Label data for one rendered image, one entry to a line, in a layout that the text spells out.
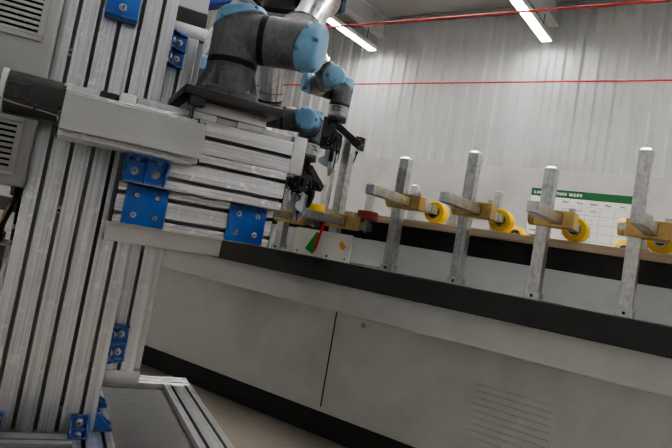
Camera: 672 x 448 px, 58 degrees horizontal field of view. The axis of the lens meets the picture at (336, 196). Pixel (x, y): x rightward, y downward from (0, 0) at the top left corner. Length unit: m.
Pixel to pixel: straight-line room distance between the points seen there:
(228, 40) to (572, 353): 1.26
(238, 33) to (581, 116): 8.43
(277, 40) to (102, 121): 0.44
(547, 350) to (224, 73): 1.19
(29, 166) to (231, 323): 1.51
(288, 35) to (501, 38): 9.08
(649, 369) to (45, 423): 1.51
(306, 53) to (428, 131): 9.02
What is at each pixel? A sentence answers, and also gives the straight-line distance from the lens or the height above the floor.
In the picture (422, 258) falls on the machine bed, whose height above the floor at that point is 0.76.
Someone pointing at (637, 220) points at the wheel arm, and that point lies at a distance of 1.59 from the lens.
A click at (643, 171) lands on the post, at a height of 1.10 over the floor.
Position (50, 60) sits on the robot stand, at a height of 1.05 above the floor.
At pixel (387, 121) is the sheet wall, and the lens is 10.85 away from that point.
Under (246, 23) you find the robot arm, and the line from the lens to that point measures 1.43.
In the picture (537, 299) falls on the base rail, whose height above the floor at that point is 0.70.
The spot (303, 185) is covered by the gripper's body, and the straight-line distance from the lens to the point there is 1.93.
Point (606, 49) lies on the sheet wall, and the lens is 9.87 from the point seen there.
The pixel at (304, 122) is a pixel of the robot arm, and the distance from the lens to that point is 1.85.
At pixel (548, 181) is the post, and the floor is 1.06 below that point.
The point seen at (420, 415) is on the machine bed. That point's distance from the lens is 2.29.
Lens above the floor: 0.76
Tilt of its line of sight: 5 degrees up
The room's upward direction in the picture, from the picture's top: 10 degrees clockwise
